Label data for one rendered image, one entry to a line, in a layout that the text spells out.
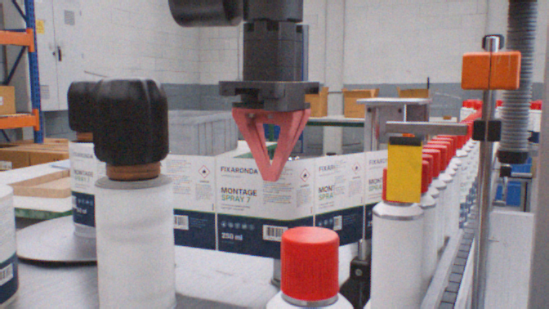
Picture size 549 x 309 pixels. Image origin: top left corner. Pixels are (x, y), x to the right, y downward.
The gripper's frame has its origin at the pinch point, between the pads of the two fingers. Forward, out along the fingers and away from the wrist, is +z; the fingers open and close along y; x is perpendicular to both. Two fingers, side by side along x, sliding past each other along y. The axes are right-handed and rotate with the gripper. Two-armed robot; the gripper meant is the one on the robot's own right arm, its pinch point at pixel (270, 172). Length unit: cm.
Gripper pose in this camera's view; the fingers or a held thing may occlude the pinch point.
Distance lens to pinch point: 49.1
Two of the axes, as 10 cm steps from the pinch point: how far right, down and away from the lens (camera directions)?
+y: -4.2, 1.4, -9.0
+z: -0.2, 9.9, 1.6
